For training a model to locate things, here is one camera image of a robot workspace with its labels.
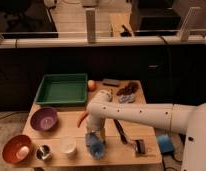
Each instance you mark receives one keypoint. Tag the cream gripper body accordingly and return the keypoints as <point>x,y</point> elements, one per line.
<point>102,133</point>

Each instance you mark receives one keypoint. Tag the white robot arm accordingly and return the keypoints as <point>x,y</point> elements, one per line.
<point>184,119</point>

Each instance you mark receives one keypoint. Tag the blue plastic cup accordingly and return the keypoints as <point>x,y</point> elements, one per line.
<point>97,150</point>

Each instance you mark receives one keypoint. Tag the white paper cup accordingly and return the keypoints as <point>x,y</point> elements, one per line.
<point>68,145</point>

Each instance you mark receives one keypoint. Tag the small metal cup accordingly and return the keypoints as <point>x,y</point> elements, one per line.
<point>43,153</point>

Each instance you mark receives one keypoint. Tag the blue grey cloth piece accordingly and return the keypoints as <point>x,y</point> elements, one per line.
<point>127,98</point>

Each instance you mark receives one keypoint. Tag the orange fruit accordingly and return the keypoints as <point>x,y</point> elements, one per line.
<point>91,85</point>

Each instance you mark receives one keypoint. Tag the dark eraser block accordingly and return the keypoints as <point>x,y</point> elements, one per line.
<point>111,82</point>

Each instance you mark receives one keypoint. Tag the purple bowl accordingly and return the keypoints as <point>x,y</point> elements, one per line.
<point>44,119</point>

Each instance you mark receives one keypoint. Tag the green plastic tray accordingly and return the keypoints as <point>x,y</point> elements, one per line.
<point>62,90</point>

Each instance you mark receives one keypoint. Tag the white egg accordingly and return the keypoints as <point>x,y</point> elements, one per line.
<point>22,152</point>

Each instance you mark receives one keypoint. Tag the red bowl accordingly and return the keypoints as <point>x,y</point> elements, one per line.
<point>13,145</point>

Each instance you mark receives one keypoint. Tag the black object on shelf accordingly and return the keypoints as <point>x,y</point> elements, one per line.
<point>125,32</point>

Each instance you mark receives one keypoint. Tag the black box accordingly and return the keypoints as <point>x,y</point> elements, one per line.
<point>153,15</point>

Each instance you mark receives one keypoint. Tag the black handled dish brush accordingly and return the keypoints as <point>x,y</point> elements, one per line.
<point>138,144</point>

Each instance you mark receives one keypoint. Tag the white slanted bracket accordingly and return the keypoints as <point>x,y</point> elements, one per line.
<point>188,23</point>

